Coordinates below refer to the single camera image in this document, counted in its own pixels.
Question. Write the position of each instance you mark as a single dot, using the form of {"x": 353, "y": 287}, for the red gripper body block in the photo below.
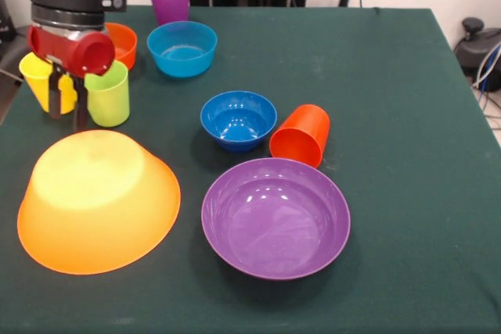
{"x": 66, "y": 50}

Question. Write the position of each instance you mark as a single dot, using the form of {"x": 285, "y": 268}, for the large yellow plastic bowl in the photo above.
{"x": 98, "y": 209}

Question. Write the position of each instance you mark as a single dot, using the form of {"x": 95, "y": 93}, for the red plastic cup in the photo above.
{"x": 301, "y": 134}

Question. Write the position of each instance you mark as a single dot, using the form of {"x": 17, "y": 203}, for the purple plastic bowl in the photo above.
{"x": 274, "y": 224}

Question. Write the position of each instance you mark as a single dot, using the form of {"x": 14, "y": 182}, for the purple plastic cup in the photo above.
{"x": 168, "y": 1}

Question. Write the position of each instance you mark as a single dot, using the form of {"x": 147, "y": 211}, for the dark blue plastic bowl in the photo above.
{"x": 238, "y": 121}

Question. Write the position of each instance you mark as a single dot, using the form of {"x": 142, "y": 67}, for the yellow plastic cup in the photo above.
{"x": 37, "y": 83}

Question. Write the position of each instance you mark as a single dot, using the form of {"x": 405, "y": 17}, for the light blue plastic bowl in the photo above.
{"x": 182, "y": 56}

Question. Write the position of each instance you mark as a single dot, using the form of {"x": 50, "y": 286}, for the orange-red plastic bowl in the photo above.
{"x": 125, "y": 42}

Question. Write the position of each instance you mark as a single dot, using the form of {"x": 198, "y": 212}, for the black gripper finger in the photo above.
{"x": 55, "y": 99}
{"x": 81, "y": 109}

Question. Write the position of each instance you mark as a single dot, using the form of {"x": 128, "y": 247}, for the green plastic cup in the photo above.
{"x": 109, "y": 103}

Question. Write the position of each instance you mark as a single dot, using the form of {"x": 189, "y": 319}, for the dark green tablecloth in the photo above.
{"x": 391, "y": 193}

